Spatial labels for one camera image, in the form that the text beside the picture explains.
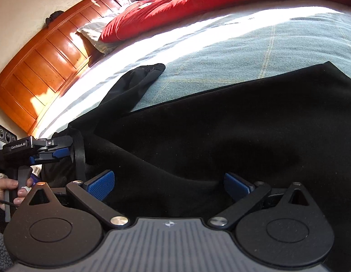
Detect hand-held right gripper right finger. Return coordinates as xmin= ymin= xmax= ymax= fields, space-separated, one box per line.
xmin=208 ymin=171 xmax=317 ymax=230

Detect black pants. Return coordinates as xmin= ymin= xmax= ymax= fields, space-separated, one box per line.
xmin=41 ymin=61 xmax=351 ymax=272

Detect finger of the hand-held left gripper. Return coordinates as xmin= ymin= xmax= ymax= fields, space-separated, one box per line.
xmin=46 ymin=136 xmax=74 ymax=151
xmin=29 ymin=149 xmax=72 ymax=165

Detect person's left hand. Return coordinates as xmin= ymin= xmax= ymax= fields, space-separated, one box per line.
xmin=0 ymin=176 xmax=34 ymax=212

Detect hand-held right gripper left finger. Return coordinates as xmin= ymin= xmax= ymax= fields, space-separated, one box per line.
xmin=28 ymin=170 xmax=130 ymax=230

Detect pale pillow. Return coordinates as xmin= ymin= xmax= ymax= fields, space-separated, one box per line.
xmin=76 ymin=1 xmax=142 ymax=56

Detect wooden headboard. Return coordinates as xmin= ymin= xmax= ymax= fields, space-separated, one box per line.
xmin=0 ymin=0 xmax=136 ymax=138

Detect small black cloth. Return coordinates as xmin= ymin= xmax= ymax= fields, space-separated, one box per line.
xmin=45 ymin=10 xmax=64 ymax=25

